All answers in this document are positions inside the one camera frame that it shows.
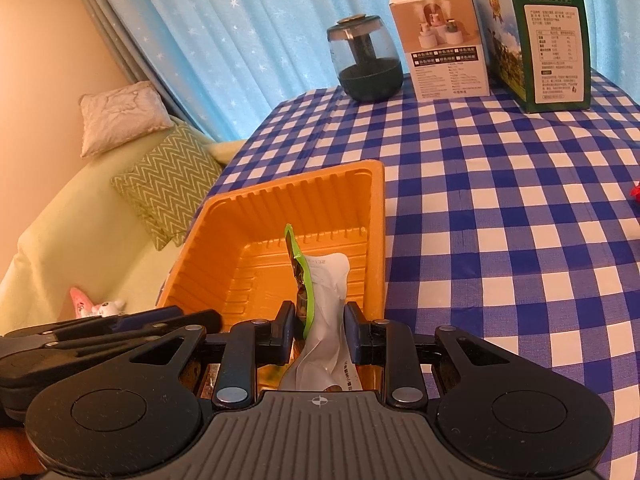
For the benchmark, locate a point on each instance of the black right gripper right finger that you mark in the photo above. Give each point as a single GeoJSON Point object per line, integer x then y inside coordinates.
{"type": "Point", "coordinates": [489, 407]}

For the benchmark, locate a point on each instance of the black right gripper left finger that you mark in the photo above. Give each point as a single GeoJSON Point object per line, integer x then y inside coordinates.
{"type": "Point", "coordinates": [150, 411]}

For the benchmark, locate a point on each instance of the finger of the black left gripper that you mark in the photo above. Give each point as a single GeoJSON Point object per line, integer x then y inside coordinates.
{"type": "Point", "coordinates": [87, 331]}
{"type": "Point", "coordinates": [210, 319]}

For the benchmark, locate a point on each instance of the green white snack packet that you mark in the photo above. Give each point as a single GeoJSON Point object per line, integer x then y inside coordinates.
{"type": "Point", "coordinates": [323, 363]}

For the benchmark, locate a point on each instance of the red snack pack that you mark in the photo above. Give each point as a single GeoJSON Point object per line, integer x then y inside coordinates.
{"type": "Point", "coordinates": [635, 193]}

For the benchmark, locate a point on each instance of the left human hand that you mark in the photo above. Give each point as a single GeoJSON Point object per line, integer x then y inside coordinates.
{"type": "Point", "coordinates": [17, 457]}

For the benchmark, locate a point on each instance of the pink plush toy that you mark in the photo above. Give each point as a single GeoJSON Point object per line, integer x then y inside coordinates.
{"type": "Point", "coordinates": [85, 308]}

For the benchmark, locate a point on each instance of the light green sofa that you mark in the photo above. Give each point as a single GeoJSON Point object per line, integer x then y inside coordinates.
{"type": "Point", "coordinates": [90, 237]}

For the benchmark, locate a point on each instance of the orange plastic tray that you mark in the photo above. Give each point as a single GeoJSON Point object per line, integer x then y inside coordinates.
{"type": "Point", "coordinates": [235, 261]}

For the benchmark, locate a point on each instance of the green chevron cushion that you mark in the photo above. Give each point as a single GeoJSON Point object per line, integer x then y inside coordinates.
{"type": "Point", "coordinates": [169, 183]}

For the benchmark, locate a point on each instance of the blue white checkered tablecloth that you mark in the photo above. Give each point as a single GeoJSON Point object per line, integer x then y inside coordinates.
{"type": "Point", "coordinates": [518, 228]}

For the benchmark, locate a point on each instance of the beige embroidered cushion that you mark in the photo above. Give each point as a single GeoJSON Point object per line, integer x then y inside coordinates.
{"type": "Point", "coordinates": [116, 117]}

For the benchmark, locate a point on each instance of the grey curtain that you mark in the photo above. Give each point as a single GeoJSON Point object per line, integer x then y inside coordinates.
{"type": "Point", "coordinates": [127, 54]}

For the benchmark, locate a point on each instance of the blue star curtain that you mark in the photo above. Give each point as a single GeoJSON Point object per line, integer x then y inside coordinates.
{"type": "Point", "coordinates": [229, 63]}

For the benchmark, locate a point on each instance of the dark green glass humidifier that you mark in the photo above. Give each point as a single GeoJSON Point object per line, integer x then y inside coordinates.
{"type": "Point", "coordinates": [365, 59]}

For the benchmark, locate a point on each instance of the white humidifier product box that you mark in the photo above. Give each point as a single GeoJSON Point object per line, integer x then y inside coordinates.
{"type": "Point", "coordinates": [443, 47]}

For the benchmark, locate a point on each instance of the green milk carton box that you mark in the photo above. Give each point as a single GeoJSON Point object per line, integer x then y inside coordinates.
{"type": "Point", "coordinates": [540, 50]}

